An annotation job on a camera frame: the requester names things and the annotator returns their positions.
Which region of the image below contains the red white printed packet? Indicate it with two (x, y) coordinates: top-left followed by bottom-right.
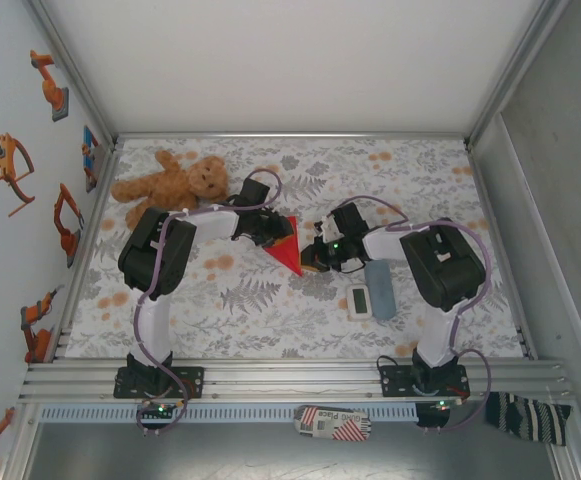
(293, 404), (374, 442)

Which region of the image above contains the aluminium frame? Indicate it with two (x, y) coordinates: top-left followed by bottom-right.
(17, 0), (581, 480)

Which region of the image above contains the brown teddy bear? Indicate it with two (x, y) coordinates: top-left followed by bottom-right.
(110, 148), (231, 229)

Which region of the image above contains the floral patterned tablecloth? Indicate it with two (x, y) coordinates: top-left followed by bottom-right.
(64, 137), (526, 360)

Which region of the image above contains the black white striped sock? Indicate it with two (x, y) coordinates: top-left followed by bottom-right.
(484, 391), (574, 447)

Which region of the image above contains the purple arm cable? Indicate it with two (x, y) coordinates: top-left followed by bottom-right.
(133, 168), (284, 437)
(342, 194), (495, 434)

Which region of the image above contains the white digital timer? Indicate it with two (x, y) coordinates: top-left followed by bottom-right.
(345, 283), (373, 322)

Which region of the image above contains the blue-grey oblong case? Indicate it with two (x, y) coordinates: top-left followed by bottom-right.
(363, 259), (396, 321)

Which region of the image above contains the white slotted cable duct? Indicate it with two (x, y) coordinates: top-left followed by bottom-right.
(39, 403), (419, 421)

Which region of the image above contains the red cloth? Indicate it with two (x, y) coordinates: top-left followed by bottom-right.
(262, 215), (305, 277)

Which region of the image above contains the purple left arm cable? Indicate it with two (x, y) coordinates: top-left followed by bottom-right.
(133, 168), (284, 437)

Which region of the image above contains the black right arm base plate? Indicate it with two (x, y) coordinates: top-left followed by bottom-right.
(379, 364), (470, 399)

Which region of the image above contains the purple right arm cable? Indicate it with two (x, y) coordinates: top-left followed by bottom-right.
(342, 194), (495, 434)

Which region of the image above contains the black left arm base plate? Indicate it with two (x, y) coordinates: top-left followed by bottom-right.
(113, 366), (206, 400)

